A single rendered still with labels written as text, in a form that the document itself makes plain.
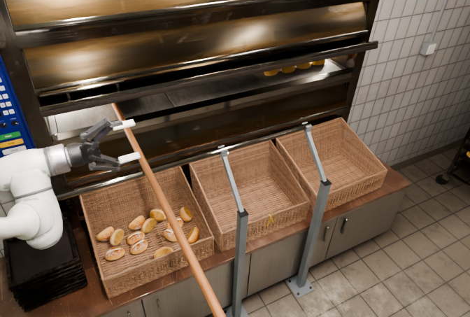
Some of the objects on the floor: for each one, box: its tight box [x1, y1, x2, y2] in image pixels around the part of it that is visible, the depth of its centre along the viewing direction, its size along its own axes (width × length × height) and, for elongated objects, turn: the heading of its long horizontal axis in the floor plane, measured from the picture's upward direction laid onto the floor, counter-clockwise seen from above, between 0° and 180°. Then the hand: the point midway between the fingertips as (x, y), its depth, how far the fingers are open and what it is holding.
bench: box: [0, 139, 411, 317], centre depth 229 cm, size 56×242×58 cm, turn 114°
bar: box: [56, 122, 332, 317], centre depth 190 cm, size 31×127×118 cm, turn 114°
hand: (133, 139), depth 119 cm, fingers open, 13 cm apart
